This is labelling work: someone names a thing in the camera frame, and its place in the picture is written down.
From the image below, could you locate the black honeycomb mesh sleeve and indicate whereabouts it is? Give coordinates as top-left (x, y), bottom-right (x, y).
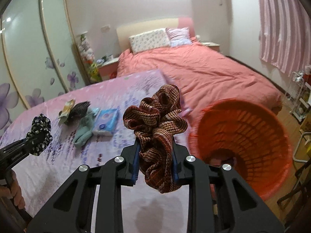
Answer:
top-left (65, 101), bottom-right (91, 125)

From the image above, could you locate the coral pink duvet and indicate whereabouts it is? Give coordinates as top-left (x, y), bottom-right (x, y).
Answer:
top-left (117, 41), bottom-right (283, 117)

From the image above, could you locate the beige pink headboard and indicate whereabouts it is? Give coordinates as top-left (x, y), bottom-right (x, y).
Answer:
top-left (116, 17), bottom-right (196, 52)

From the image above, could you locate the stack of plush toys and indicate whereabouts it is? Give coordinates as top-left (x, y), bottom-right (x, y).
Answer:
top-left (78, 32), bottom-right (102, 83)

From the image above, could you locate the pink white nightstand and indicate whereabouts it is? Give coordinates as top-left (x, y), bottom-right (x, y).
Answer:
top-left (98, 57), bottom-right (119, 81)

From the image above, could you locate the pink striped pillow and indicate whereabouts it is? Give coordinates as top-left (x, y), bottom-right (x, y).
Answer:
top-left (166, 27), bottom-right (191, 47)

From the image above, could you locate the orange plastic laundry basket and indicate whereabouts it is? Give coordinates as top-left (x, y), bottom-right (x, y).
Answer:
top-left (188, 98), bottom-right (292, 200)

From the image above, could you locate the pink striped curtain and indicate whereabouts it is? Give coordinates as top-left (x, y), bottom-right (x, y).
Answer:
top-left (259, 0), bottom-right (310, 76)

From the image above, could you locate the person's left hand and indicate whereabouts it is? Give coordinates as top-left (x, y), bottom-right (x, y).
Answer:
top-left (0, 170), bottom-right (25, 209)

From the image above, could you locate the pink lavender print sheet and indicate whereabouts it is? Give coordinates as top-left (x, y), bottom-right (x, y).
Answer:
top-left (1, 70), bottom-right (188, 232)

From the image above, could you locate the white wire rack shelf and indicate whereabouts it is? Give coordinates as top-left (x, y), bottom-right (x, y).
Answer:
top-left (283, 66), bottom-right (310, 123)

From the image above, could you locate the sliding door floral wardrobe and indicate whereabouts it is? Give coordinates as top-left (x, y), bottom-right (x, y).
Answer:
top-left (1, 0), bottom-right (88, 133)

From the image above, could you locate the white tube frame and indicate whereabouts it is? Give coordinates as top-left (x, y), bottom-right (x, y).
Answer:
top-left (292, 132), bottom-right (310, 163)

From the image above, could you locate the brown striped scrunchie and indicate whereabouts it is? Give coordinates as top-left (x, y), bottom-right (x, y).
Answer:
top-left (123, 84), bottom-right (188, 194)

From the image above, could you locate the white floral pillow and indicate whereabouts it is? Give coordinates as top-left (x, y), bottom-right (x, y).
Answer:
top-left (129, 28), bottom-right (170, 54)

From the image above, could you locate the black white dotted scrunchie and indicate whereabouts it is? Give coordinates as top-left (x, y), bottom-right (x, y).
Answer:
top-left (26, 114), bottom-right (53, 156)

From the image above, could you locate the dark wooden chair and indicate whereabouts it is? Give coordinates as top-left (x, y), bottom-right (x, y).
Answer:
top-left (277, 160), bottom-right (310, 232)

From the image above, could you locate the blue tissue packet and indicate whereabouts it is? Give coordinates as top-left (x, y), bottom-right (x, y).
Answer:
top-left (92, 108), bottom-right (119, 136)

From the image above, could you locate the far side nightstand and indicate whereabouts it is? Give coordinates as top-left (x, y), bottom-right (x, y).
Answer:
top-left (201, 42), bottom-right (220, 52)

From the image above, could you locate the yellow snack wrapper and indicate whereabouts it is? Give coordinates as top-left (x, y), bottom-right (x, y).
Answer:
top-left (58, 99), bottom-right (75, 125)

